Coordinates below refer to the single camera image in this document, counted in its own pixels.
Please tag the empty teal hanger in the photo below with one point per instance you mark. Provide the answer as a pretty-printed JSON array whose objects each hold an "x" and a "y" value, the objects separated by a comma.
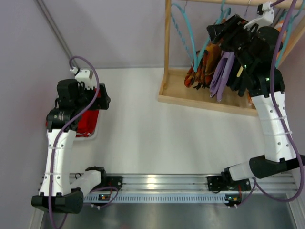
[{"x": 186, "y": 38}]

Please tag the far right teal hanger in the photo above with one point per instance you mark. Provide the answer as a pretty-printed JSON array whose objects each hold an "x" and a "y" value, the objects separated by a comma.
[{"x": 283, "y": 47}]

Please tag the wooden clothes rack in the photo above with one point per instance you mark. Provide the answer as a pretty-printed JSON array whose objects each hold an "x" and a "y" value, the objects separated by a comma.
[{"x": 173, "y": 92}]

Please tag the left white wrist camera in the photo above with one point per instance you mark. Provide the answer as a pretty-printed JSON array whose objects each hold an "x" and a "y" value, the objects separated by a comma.
[{"x": 83, "y": 75}]

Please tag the orange camouflage trousers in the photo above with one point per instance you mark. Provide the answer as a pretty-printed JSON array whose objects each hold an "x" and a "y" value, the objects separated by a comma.
[{"x": 207, "y": 65}]

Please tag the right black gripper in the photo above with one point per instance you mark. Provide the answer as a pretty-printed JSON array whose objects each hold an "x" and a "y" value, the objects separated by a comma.
[{"x": 228, "y": 28}]

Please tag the white plastic basket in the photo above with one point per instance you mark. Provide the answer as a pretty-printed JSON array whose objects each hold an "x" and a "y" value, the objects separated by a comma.
[{"x": 88, "y": 126}]

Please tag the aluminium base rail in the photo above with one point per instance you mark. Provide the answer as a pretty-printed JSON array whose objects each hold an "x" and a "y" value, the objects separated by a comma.
[{"x": 183, "y": 188}]

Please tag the purple hanger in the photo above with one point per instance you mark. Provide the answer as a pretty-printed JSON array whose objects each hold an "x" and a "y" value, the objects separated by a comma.
[{"x": 247, "y": 7}]

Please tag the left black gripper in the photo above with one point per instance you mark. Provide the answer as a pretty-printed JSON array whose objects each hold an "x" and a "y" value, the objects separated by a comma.
[{"x": 102, "y": 96}]

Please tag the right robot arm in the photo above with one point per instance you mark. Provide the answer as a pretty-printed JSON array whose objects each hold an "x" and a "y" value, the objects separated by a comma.
[{"x": 254, "y": 48}]

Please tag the orange white garment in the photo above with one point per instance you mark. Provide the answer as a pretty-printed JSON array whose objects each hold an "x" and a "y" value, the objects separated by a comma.
[{"x": 278, "y": 26}]

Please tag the purple garment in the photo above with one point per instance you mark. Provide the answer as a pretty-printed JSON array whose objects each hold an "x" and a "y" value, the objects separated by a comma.
[{"x": 221, "y": 75}]

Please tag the red garment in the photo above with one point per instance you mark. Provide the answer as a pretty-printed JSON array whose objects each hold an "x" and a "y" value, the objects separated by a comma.
[{"x": 72, "y": 99}]

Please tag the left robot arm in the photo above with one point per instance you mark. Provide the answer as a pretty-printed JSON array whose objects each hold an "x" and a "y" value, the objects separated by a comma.
[{"x": 57, "y": 194}]

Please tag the black garment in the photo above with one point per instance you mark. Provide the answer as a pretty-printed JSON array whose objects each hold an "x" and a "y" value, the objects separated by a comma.
[{"x": 236, "y": 83}]

